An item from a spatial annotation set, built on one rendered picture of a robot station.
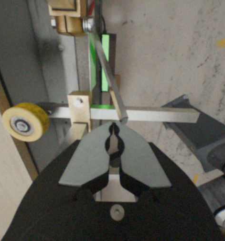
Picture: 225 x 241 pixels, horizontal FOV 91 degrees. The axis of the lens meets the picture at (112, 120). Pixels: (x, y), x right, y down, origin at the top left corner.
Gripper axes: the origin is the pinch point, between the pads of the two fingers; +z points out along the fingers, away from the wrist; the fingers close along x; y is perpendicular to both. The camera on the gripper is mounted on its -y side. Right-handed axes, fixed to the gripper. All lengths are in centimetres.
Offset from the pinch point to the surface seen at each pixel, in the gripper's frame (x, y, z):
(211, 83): 96, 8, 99
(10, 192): -31.1, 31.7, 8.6
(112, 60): -0.5, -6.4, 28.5
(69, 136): -9.0, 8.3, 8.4
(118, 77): 5, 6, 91
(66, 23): -8.3, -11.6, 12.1
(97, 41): -2.7, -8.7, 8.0
